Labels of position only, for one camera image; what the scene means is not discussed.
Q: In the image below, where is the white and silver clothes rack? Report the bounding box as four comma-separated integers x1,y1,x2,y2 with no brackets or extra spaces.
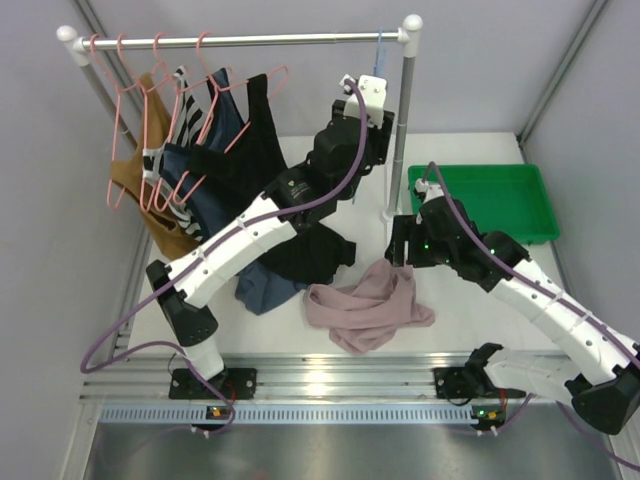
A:
56,14,424,223

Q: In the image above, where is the navy blue tank top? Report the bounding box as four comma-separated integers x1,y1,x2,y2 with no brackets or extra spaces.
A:
160,67,302,316

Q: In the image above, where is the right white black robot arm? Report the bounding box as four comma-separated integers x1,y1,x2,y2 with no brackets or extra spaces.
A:
385,197,639,435

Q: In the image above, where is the black white striped tank top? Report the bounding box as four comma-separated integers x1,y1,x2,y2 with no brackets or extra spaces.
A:
142,66,205,241

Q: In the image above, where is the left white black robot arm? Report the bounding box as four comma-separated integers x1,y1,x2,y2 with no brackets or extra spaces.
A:
146,97,395,397

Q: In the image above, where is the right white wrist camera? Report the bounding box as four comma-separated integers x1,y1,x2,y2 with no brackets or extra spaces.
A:
412,178,444,204

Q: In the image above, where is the pink hanger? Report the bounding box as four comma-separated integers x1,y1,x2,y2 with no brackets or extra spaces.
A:
116,32,166,212
172,30,290,221
89,33,129,210
152,31,201,216

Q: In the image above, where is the green plastic tray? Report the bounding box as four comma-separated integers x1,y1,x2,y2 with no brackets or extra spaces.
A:
440,164,560,245

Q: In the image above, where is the light blue wire hanger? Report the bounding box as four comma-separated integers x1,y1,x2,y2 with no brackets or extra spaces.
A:
349,27,390,206

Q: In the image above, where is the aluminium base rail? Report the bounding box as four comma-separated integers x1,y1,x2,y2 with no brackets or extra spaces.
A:
84,352,591,401

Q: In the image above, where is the purple cable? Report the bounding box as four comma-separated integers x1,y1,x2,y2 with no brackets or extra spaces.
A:
79,79,374,436
422,160,640,474

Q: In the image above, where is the pink tank top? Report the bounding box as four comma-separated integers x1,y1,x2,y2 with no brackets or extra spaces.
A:
303,259,436,355

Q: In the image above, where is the perforated grey cable duct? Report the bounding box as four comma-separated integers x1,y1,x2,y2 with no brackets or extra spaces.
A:
99,404,504,426

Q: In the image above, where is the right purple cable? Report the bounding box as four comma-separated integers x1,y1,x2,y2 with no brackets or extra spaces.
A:
422,160,640,474

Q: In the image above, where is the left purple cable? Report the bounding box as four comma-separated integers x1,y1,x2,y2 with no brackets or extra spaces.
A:
79,79,374,436

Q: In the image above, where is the brown tank top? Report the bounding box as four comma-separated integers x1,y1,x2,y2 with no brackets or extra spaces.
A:
110,73,198,260

